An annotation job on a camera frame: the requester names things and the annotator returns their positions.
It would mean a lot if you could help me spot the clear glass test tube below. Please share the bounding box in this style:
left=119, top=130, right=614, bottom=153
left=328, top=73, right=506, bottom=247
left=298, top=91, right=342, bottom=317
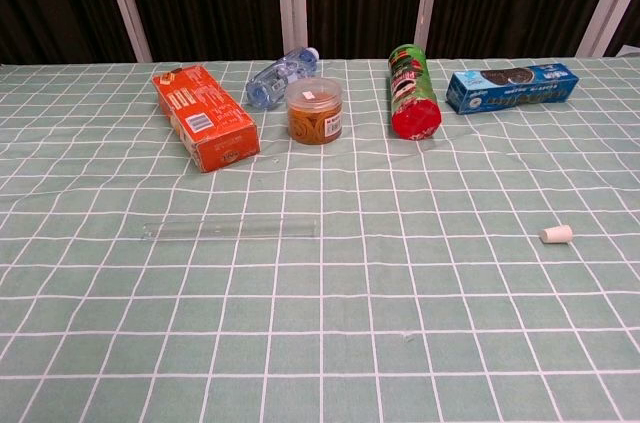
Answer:
left=141, top=216, right=319, bottom=243

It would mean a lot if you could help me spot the small white cube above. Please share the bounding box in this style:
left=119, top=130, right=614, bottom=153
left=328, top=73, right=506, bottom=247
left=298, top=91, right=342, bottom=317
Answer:
left=539, top=224, right=573, bottom=245

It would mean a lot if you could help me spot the clear jar with brown contents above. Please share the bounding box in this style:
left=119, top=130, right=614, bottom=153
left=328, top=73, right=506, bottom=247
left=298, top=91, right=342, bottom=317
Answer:
left=285, top=77, right=345, bottom=146

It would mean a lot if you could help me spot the clear plastic water bottle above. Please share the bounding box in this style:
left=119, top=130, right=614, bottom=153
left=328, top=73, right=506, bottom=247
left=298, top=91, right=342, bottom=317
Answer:
left=244, top=46, right=321, bottom=111

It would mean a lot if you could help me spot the green checked tablecloth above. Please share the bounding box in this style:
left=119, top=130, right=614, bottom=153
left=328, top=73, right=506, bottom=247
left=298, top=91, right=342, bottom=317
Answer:
left=0, top=58, right=640, bottom=423

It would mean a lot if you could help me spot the green Pringles can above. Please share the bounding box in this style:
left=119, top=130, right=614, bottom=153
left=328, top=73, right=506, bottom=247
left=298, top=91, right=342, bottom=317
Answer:
left=388, top=43, right=443, bottom=142

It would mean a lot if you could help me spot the orange cardboard snack box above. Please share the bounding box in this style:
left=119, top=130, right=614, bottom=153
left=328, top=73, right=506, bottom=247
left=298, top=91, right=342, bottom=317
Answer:
left=152, top=64, right=260, bottom=174

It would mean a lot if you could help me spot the blue Oreo cookie box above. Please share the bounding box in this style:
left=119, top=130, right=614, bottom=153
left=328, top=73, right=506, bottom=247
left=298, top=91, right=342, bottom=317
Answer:
left=445, top=61, right=581, bottom=116

